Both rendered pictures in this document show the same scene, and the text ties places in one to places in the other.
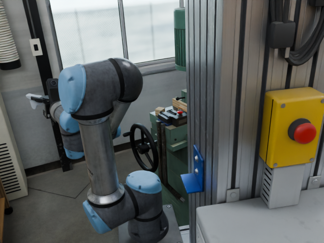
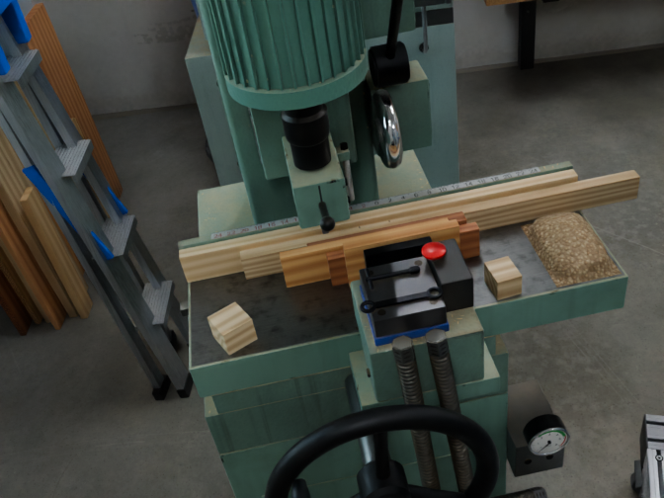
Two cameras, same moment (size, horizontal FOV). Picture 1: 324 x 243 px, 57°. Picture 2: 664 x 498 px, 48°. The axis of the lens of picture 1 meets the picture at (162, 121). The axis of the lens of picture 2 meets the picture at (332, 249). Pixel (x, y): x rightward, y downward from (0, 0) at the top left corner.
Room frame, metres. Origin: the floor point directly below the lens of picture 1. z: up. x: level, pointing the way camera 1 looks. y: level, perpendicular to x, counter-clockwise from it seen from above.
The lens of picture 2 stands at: (1.19, 0.57, 1.62)
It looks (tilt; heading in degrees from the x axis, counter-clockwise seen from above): 39 degrees down; 299
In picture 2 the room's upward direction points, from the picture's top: 10 degrees counter-clockwise
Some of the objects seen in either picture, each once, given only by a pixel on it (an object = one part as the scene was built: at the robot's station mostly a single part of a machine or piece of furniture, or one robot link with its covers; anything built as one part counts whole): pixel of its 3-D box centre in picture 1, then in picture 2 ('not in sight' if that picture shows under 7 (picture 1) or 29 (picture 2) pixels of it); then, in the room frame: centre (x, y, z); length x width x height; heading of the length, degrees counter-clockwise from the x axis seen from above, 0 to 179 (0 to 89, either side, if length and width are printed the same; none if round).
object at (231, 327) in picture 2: (160, 111); (232, 328); (1.67, 0.01, 0.92); 0.05 x 0.04 x 0.04; 148
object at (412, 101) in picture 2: not in sight; (398, 108); (1.57, -0.42, 1.02); 0.09 x 0.07 x 0.12; 32
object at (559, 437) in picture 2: not in sight; (544, 436); (1.28, -0.13, 0.65); 0.06 x 0.04 x 0.08; 32
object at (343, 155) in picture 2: not in sight; (344, 172); (1.60, -0.25, 1.00); 0.02 x 0.02 x 0.10; 32
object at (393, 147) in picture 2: not in sight; (385, 128); (1.57, -0.35, 1.02); 0.12 x 0.03 x 0.12; 122
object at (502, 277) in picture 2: not in sight; (502, 278); (1.35, -0.18, 0.92); 0.04 x 0.04 x 0.03; 37
